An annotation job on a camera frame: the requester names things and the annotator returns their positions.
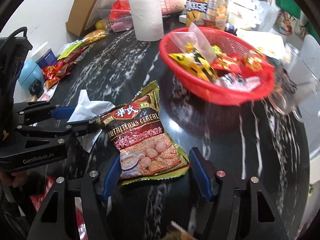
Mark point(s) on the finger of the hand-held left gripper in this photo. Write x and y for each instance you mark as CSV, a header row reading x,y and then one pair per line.
x,y
82,128
61,113

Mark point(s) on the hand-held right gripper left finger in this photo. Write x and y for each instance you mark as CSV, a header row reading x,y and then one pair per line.
x,y
110,177

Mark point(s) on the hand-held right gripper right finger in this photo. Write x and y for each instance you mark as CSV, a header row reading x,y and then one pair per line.
x,y
200,175

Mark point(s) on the white tissue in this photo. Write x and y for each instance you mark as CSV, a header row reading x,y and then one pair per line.
x,y
85,107

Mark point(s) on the gold brown cereal packet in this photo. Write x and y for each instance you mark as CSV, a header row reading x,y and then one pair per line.
x,y
140,135

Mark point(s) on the red plastic basket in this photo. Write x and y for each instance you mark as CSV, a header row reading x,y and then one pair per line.
x,y
225,92

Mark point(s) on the yellow black snack packet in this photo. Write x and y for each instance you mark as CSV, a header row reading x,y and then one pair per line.
x,y
197,66

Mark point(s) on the red cartoon snack packet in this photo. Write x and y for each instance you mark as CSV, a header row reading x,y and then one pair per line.
x,y
255,62
226,62

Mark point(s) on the person's left hand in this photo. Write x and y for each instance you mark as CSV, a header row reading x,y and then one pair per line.
x,y
13,178

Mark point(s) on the red gold candy packets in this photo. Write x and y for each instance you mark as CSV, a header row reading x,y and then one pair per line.
x,y
53,73

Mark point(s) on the light blue round gadget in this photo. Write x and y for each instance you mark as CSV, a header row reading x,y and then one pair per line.
x,y
30,75

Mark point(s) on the white jar dark blue label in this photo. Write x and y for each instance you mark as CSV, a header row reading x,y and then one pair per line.
x,y
46,56

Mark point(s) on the long red stick packet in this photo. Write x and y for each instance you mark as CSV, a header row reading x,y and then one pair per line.
x,y
73,55

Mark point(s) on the brown snack wrapper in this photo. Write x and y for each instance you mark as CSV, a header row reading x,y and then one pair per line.
x,y
180,232

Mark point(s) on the green yellow packet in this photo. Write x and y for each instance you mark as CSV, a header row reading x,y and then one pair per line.
x,y
71,48

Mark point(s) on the black bag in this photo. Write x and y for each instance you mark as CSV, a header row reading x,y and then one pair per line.
x,y
12,62

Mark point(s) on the yellow bean snack bag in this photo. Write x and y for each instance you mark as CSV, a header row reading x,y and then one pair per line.
x,y
96,36

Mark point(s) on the small yellow object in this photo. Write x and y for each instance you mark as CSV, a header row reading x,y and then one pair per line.
x,y
102,24

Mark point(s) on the white snack packet black print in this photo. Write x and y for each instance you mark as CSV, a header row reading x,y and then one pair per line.
x,y
237,80

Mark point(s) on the brown cardboard box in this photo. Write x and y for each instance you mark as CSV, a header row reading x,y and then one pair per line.
x,y
80,12

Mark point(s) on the pink block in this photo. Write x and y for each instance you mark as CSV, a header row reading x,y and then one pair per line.
x,y
119,27

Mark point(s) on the red plastic bag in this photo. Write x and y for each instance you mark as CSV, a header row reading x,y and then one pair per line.
x,y
120,8

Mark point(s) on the clear glass mug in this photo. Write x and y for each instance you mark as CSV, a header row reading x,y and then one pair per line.
x,y
287,85

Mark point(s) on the white toilet paper roll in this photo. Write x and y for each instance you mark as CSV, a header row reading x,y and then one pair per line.
x,y
147,17

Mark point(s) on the clear plastic snack bag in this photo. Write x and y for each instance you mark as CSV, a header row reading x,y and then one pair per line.
x,y
200,40

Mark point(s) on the white paper yellow smileys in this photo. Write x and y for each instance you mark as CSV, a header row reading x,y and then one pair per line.
x,y
265,40

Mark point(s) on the small blue white tube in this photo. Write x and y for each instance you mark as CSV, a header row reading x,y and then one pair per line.
x,y
231,28

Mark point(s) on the pink paper cup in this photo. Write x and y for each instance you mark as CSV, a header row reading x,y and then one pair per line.
x,y
172,5

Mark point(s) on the orange iced tea bottle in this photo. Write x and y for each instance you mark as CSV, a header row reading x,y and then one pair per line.
x,y
200,7

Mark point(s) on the cartoon print picture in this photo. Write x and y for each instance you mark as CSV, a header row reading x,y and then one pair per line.
x,y
286,22

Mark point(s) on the white plastic bag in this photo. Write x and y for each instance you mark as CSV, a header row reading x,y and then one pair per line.
x,y
250,5

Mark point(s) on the green paper sheet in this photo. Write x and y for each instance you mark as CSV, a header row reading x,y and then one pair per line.
x,y
311,28
287,2

